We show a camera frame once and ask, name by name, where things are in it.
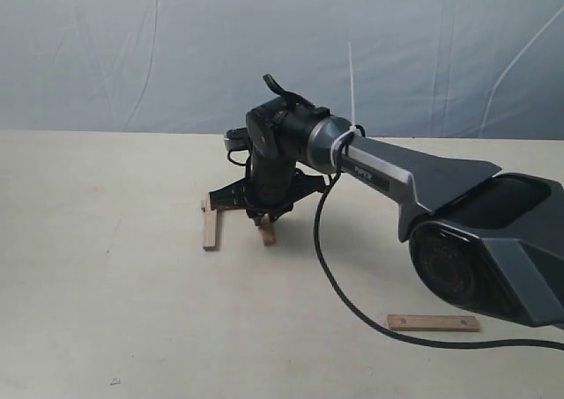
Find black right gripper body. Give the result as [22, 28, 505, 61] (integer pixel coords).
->
[209, 151, 326, 217]

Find plain wood strip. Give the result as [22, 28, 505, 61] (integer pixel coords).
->
[203, 210, 219, 251]
[258, 219, 276, 247]

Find wood strip with two holes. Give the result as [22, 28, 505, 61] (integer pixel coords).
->
[200, 200, 244, 214]

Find wood strip holes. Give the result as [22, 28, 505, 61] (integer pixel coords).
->
[386, 314, 481, 332]

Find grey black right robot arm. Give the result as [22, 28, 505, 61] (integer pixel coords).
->
[209, 75, 563, 327]

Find white zip tie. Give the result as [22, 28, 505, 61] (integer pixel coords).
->
[330, 41, 359, 171]

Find blue-grey backdrop cloth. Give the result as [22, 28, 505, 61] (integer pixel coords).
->
[1, 0, 563, 139]

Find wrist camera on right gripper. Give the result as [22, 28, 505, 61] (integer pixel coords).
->
[224, 128, 252, 152]

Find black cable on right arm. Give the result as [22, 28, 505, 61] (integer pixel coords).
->
[313, 169, 564, 353]

